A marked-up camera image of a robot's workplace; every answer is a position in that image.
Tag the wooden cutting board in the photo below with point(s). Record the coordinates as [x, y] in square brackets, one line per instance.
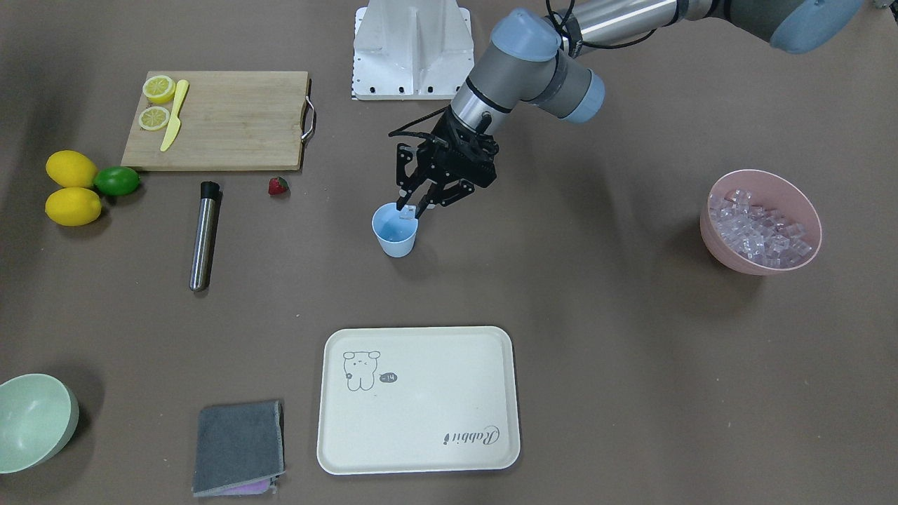
[231, 120]

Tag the clear ice cube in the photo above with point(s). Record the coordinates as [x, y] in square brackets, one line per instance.
[408, 213]

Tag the lemon slice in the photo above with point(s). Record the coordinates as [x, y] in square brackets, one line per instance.
[154, 118]
[159, 90]

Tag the light blue plastic cup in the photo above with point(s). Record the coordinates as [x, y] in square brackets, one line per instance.
[395, 236]

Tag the pink bowl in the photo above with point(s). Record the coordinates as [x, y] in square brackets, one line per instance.
[771, 191]

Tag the grey folded cloth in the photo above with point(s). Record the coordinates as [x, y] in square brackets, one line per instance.
[239, 450]

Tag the yellow lemon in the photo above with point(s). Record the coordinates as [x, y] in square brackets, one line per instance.
[69, 168]
[73, 206]

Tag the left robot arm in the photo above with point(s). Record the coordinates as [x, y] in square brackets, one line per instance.
[532, 59]

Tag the yellow plastic knife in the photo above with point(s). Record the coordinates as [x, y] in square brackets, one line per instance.
[175, 123]

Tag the red strawberry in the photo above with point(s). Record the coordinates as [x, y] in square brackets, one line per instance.
[277, 186]

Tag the green lime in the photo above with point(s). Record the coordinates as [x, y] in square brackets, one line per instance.
[117, 181]

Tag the steel muddler black tip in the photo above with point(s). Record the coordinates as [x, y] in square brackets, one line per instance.
[205, 235]

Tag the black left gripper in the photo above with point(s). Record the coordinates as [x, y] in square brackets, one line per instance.
[436, 170]

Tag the mint green bowl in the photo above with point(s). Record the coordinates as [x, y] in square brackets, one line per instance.
[39, 415]

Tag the pile of ice cubes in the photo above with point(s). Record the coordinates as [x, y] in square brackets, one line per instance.
[762, 236]

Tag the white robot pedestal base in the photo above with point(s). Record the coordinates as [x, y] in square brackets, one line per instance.
[411, 50]

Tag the cream rabbit tray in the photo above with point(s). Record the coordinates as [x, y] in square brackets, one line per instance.
[413, 400]

